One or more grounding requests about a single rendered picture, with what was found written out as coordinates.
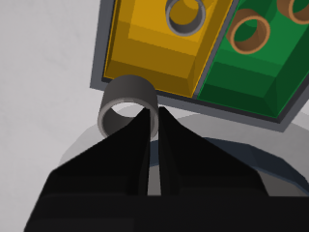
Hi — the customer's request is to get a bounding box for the green bin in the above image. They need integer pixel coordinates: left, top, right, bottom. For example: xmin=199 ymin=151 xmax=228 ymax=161
xmin=197 ymin=0 xmax=309 ymax=118

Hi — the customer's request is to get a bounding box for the grey metal bushing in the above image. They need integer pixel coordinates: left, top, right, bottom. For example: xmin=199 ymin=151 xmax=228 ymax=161
xmin=165 ymin=0 xmax=206 ymax=37
xmin=98 ymin=74 xmax=158 ymax=140

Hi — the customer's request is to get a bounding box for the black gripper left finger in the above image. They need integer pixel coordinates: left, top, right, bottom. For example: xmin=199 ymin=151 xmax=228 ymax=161
xmin=38 ymin=107 xmax=151 ymax=199

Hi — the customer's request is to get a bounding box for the grey round turntable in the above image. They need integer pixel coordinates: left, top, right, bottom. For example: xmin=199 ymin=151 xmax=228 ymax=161
xmin=148 ymin=137 xmax=309 ymax=196

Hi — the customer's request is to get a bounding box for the yellow bin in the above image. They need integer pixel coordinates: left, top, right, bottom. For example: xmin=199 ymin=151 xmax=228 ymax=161
xmin=104 ymin=0 xmax=233 ymax=98

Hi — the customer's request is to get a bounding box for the bronze bushing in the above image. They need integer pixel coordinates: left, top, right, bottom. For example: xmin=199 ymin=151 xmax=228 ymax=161
xmin=276 ymin=0 xmax=309 ymax=24
xmin=226 ymin=9 xmax=270 ymax=54

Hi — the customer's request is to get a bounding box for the dark grey divided bin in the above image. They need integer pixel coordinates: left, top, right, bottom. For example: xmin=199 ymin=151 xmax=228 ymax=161
xmin=90 ymin=0 xmax=309 ymax=132

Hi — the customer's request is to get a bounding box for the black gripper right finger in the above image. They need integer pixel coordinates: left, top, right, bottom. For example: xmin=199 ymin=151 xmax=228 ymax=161
xmin=158 ymin=106 xmax=269 ymax=196

